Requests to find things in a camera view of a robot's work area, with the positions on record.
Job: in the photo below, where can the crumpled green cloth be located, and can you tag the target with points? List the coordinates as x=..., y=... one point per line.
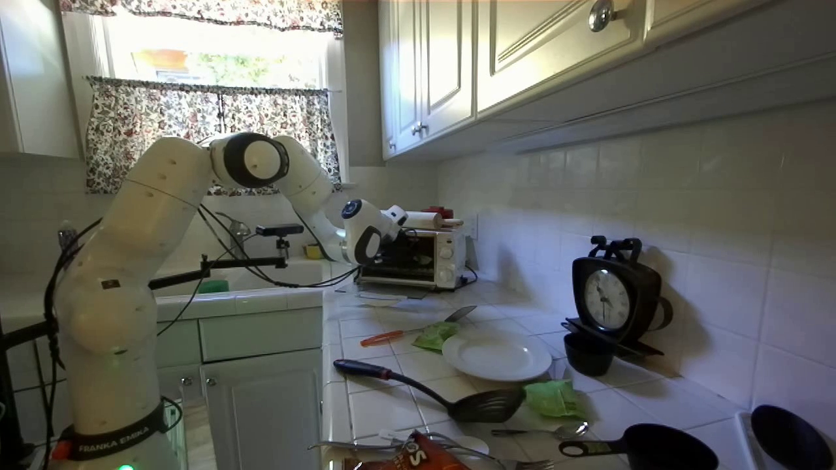
x=555, y=402

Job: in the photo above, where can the green lower cabinet door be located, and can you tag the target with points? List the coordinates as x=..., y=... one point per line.
x=262, y=415

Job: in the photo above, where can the floral window valance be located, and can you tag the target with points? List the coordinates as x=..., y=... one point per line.
x=226, y=13

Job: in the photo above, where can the black pot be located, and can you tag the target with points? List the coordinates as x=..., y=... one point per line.
x=786, y=441

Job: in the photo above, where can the green sponge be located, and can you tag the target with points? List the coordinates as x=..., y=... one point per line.
x=213, y=285

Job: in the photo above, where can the white wall cabinet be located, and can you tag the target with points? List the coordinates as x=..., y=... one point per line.
x=35, y=80

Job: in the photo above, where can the black kettle shaped clock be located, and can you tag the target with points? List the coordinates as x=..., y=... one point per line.
x=608, y=298

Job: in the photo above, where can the floral cafe curtain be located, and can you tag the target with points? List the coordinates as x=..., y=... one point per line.
x=132, y=121

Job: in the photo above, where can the small red object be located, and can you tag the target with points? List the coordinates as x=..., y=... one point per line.
x=441, y=212

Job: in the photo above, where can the white toaster oven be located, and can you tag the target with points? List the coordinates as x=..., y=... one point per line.
x=448, y=257

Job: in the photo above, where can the panelled upper cabinet door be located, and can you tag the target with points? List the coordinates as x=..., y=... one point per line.
x=448, y=61

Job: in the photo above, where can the narrow upper cabinet door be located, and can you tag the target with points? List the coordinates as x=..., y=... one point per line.
x=401, y=74

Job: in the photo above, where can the small black cup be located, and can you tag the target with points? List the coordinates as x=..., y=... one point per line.
x=586, y=356

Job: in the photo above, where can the orange snack bag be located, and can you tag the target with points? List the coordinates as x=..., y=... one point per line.
x=431, y=455

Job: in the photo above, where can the black frying pan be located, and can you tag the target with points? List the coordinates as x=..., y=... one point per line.
x=666, y=449

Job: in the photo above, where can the small yellow cup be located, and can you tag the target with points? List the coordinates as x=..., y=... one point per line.
x=314, y=253

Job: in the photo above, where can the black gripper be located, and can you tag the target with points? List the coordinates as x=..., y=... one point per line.
x=372, y=246

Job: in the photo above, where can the white farmhouse sink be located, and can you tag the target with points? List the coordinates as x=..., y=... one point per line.
x=252, y=302

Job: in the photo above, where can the white rolling pin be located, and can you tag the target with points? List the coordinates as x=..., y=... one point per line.
x=420, y=219

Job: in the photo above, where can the metal spoon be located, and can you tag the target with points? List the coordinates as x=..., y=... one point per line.
x=539, y=429

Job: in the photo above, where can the white round plate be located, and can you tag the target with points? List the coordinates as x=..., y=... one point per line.
x=496, y=358

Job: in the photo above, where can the green packet with knife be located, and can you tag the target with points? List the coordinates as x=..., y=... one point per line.
x=435, y=335

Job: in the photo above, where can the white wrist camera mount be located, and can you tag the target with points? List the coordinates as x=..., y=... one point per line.
x=394, y=216

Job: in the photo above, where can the metal sink faucet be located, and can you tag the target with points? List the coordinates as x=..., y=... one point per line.
x=239, y=234

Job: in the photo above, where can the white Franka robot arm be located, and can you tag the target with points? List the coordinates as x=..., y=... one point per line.
x=132, y=262

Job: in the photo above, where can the black slotted spatula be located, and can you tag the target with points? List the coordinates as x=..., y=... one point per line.
x=483, y=407

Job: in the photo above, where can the wide upper cabinet door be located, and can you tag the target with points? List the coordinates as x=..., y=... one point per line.
x=548, y=44

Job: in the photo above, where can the kitchen window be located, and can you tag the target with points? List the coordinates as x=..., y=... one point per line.
x=218, y=57

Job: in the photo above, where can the metal cabinet knob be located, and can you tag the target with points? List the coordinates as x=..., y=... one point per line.
x=601, y=15

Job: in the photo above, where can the black stand frame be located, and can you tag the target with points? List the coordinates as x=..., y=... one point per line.
x=17, y=335

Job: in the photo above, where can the green lower cabinet drawer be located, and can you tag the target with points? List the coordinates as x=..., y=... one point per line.
x=260, y=332

